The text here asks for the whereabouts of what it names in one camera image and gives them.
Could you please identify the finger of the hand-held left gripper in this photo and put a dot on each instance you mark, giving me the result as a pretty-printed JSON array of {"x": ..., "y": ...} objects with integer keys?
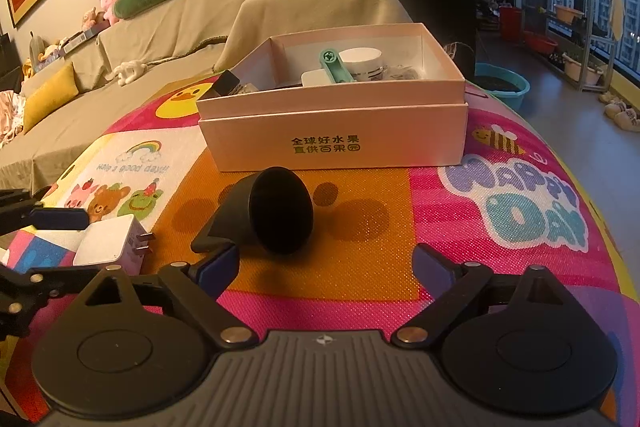
[
  {"x": 60, "y": 218},
  {"x": 50, "y": 282}
]

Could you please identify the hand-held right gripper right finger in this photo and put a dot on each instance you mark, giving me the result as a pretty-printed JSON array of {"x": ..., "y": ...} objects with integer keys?
[{"x": 430, "y": 267}]

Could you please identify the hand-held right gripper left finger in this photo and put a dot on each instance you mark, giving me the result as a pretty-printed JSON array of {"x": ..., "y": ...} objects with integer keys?
[{"x": 220, "y": 269}]

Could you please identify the white power adapter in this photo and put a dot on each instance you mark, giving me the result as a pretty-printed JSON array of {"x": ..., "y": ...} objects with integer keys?
[{"x": 107, "y": 244}]

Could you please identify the black hair dryer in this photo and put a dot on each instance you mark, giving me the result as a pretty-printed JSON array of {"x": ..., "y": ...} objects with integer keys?
[{"x": 280, "y": 212}]

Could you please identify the pink cardboard box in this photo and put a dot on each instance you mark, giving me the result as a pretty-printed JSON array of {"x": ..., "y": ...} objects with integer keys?
[{"x": 325, "y": 142}]

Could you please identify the clear plastic bag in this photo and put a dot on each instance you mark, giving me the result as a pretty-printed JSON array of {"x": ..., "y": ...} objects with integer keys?
[{"x": 400, "y": 72}]

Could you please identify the white card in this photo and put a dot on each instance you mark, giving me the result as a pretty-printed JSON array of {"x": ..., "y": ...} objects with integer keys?
[{"x": 314, "y": 78}]

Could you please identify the white round jar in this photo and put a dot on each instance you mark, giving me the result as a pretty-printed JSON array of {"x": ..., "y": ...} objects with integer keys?
[{"x": 361, "y": 59}]

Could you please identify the teal plastic tool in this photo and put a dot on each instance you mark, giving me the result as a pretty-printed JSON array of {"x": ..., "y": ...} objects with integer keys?
[{"x": 334, "y": 67}]

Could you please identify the colourful printed blanket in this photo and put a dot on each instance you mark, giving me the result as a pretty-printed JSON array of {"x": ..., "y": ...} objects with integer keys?
[{"x": 350, "y": 267}]

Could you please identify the pink patterned cloth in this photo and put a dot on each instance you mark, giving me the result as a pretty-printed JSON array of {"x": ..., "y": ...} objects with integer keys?
[{"x": 10, "y": 117}]

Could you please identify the yellow cushion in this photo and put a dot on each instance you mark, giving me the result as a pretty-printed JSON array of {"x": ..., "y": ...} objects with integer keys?
[{"x": 50, "y": 97}]

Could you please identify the white plush toy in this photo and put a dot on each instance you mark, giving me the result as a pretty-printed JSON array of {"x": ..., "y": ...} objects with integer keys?
[{"x": 127, "y": 72}]

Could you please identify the small grey plush toy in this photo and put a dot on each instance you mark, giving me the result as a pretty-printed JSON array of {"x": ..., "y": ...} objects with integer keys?
[{"x": 35, "y": 47}]

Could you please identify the blue flat box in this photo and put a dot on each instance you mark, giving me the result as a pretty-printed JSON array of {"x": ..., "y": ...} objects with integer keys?
[{"x": 79, "y": 41}]

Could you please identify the black small box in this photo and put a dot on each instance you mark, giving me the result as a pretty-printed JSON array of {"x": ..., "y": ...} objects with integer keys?
[{"x": 230, "y": 82}]

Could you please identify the teal plastic basin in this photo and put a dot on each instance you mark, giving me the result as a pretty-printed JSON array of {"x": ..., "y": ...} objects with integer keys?
[{"x": 500, "y": 89}]

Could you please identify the beige covered sofa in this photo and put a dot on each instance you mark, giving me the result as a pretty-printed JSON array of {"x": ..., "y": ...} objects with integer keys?
[{"x": 175, "y": 27}]

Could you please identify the white shoe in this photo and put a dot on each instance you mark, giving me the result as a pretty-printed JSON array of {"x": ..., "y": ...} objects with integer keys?
[
  {"x": 615, "y": 109},
  {"x": 627, "y": 121}
]

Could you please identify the red plastic basin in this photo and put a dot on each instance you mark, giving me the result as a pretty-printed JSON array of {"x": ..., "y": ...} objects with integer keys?
[{"x": 540, "y": 42}]

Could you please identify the beige planter box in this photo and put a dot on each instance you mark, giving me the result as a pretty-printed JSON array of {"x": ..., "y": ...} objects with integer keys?
[{"x": 582, "y": 64}]

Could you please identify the red plastic bucket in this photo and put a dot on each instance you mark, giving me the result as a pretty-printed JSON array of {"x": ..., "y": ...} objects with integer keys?
[{"x": 510, "y": 22}]

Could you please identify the orange plastic basin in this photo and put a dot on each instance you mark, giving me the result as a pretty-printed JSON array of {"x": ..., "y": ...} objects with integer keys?
[{"x": 570, "y": 13}]

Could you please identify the yellow hanging cloth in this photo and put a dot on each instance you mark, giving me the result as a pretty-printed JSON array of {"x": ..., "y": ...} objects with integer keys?
[{"x": 617, "y": 14}]

